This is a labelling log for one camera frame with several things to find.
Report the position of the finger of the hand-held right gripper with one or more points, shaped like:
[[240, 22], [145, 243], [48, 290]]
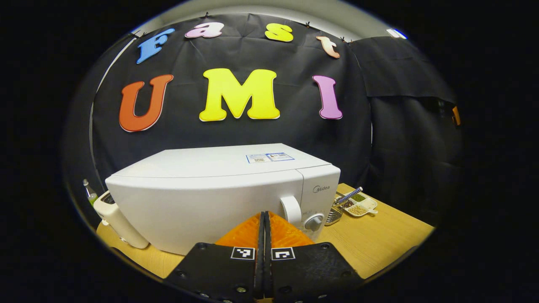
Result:
[[456, 115]]

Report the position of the white microwave oven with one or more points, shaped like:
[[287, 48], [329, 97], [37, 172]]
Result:
[[202, 198]]

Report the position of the white toaster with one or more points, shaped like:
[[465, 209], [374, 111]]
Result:
[[120, 225]]

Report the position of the green label drink bottle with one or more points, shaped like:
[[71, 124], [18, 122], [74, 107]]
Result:
[[91, 196]]

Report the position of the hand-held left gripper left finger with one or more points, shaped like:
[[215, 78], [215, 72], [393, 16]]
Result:
[[236, 273]]

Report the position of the small ceiling light panel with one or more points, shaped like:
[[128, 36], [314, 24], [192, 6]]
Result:
[[396, 33]]

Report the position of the metal kitchen utensil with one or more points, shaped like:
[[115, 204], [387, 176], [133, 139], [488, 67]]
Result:
[[333, 215]]

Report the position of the divided snack tray with beans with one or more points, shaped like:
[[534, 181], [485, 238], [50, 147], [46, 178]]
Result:
[[360, 206]]

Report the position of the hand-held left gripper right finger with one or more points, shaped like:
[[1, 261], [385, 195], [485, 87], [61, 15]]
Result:
[[294, 273]]

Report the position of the black backdrop cloth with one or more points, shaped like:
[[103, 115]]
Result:
[[261, 50]]

